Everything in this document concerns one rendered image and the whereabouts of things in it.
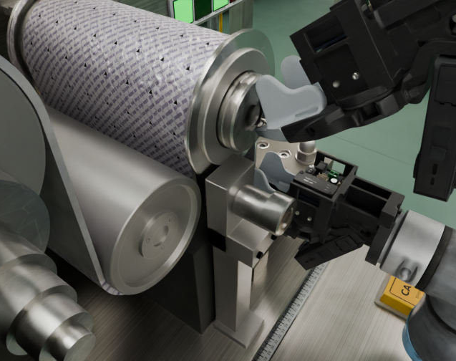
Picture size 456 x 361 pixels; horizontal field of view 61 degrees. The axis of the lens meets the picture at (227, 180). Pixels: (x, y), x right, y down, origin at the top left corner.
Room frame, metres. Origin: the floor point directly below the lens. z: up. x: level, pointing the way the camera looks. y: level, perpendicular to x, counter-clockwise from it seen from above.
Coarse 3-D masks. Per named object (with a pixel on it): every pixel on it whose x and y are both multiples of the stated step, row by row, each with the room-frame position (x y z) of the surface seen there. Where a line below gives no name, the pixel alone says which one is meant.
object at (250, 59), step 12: (228, 60) 0.31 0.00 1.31; (240, 60) 0.31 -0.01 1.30; (252, 60) 0.33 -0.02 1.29; (264, 60) 0.35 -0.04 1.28; (228, 72) 0.30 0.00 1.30; (240, 72) 0.31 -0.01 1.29; (264, 72) 0.35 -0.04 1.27; (216, 84) 0.29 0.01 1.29; (228, 84) 0.30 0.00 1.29; (216, 96) 0.28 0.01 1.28; (204, 108) 0.28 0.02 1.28; (216, 108) 0.28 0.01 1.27; (204, 120) 0.27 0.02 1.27; (204, 132) 0.27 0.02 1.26; (204, 144) 0.27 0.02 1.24; (216, 144) 0.28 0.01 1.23; (216, 156) 0.28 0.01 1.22; (228, 156) 0.30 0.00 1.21
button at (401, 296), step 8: (392, 280) 0.33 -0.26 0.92; (400, 280) 0.33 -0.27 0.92; (392, 288) 0.32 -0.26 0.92; (400, 288) 0.32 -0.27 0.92; (408, 288) 0.32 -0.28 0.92; (384, 296) 0.31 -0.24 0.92; (392, 296) 0.30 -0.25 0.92; (400, 296) 0.30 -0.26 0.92; (408, 296) 0.30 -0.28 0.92; (416, 296) 0.30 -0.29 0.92; (392, 304) 0.30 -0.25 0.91; (400, 304) 0.29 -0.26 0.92; (408, 304) 0.29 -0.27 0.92; (408, 312) 0.28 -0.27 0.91
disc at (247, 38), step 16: (240, 32) 0.32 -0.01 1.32; (256, 32) 0.34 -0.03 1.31; (224, 48) 0.30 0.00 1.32; (240, 48) 0.32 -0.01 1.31; (256, 48) 0.34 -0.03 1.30; (208, 64) 0.29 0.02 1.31; (224, 64) 0.30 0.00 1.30; (272, 64) 0.37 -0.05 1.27; (208, 80) 0.28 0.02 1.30; (192, 96) 0.27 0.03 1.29; (192, 112) 0.26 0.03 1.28; (192, 128) 0.26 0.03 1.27; (192, 144) 0.26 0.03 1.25; (192, 160) 0.26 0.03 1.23
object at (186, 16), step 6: (180, 0) 0.74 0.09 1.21; (186, 0) 0.76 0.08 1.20; (174, 6) 0.73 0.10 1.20; (180, 6) 0.74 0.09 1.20; (186, 6) 0.76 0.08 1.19; (180, 12) 0.74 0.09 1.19; (186, 12) 0.76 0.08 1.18; (192, 12) 0.77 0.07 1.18; (180, 18) 0.74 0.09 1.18; (186, 18) 0.75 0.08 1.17; (192, 18) 0.77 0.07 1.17
